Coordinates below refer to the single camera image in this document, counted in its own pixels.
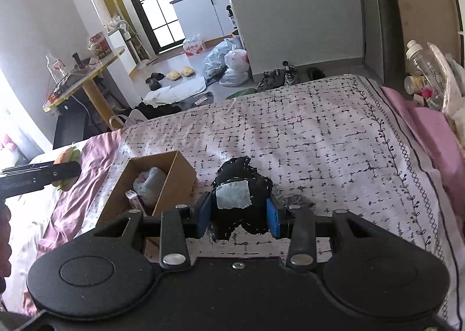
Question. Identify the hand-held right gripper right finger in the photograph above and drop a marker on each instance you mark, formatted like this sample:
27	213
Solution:
272	218

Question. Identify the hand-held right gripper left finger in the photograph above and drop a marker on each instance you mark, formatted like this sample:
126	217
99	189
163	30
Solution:
203	214

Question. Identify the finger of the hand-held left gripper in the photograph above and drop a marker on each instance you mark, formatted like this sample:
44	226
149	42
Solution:
40	175

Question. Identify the burger plush toy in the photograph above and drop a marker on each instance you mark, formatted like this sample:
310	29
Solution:
67	155

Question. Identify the brown cardboard box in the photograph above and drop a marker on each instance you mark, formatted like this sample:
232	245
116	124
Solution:
178	178

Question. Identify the grey pink paw plush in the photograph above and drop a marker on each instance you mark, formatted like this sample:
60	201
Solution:
150	184

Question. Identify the blue tissue pack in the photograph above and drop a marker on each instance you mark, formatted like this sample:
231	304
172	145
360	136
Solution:
133	201

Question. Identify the pink quilt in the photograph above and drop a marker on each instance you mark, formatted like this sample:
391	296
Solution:
83	193

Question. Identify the pink plush toy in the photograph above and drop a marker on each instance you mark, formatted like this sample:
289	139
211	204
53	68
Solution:
5	142

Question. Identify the white bed sheet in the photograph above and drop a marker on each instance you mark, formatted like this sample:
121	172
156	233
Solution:
29	229

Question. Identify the black low cabinet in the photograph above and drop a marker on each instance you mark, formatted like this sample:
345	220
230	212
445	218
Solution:
71	129

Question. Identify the white black patterned blanket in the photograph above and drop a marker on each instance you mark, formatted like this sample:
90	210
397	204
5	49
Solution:
308	127

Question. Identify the white handbag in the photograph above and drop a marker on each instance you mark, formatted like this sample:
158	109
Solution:
125	121

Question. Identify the clear plastic bottle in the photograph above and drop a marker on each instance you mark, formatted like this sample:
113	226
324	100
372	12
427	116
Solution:
55	68

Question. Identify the dark clothes pile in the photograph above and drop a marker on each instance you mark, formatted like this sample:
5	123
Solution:
156	110

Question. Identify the round gold-rimmed table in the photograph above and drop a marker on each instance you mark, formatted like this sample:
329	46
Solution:
92	71

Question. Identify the white floor mat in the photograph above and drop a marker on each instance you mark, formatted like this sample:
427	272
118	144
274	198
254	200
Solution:
174	93

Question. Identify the green cloth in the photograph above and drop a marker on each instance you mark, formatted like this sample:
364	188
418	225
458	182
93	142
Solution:
241	93

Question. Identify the grey sneaker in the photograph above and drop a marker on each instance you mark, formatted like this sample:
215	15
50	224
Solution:
291	75
270	79

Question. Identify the clear plastic bag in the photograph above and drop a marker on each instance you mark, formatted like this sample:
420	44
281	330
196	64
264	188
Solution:
234	77

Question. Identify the pair of black slippers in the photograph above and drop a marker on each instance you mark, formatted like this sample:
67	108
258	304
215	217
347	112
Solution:
155	80

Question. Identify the red snack box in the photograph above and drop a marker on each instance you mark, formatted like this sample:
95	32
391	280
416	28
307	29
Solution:
100	46

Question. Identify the yellow slipper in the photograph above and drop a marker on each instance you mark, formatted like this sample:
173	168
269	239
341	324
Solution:
188	71
174	74

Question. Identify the black shoe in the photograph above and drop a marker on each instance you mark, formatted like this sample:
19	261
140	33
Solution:
316	73

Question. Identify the bluish plastic bag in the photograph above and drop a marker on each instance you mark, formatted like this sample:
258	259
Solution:
218	56

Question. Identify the pack of water bottles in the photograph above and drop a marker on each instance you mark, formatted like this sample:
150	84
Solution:
193	46

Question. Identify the white standing fan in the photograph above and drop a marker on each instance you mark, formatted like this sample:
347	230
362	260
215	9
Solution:
121	27

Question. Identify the pink pillow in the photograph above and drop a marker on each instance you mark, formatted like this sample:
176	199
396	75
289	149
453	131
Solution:
428	124

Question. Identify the small white drink bottle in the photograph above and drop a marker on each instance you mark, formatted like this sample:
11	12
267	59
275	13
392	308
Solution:
416	84

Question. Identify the black spray bottle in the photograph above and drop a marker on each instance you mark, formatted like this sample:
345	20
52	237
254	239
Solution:
231	16

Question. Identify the white kitchen cabinet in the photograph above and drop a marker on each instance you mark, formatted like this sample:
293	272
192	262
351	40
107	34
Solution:
203	11

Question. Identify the black framed glass door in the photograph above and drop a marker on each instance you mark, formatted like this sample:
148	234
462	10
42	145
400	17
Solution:
152	0

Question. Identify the clear bottle with white cap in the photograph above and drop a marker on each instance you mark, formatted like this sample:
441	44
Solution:
423	65

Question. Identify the dark upright board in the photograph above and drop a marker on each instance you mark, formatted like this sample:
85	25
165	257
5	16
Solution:
381	33

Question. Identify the crumpled white plastic bag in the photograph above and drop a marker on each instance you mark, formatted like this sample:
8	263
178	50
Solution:
450	76

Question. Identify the brown wooden headboard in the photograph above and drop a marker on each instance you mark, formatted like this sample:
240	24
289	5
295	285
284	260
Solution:
425	7

